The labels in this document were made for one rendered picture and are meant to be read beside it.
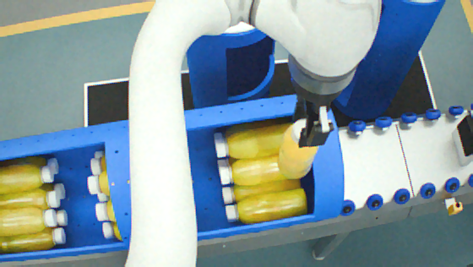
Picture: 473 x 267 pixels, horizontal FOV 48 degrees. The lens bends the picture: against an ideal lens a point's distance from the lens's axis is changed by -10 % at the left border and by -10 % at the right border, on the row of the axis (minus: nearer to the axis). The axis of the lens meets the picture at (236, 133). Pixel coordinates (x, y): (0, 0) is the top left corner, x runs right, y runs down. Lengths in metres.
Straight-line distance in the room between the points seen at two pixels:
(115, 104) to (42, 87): 0.46
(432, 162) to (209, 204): 0.60
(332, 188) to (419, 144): 0.44
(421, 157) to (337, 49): 0.96
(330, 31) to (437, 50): 2.27
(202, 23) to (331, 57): 0.14
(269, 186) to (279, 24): 0.76
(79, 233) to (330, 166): 0.62
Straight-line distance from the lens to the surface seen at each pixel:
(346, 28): 0.59
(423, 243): 2.48
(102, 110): 2.42
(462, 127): 1.49
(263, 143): 1.26
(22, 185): 1.33
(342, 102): 2.40
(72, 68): 2.72
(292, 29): 0.62
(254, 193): 1.33
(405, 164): 1.53
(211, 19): 0.63
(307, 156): 1.00
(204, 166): 1.41
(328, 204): 1.21
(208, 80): 1.77
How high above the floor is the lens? 2.31
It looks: 69 degrees down
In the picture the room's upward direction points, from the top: straight up
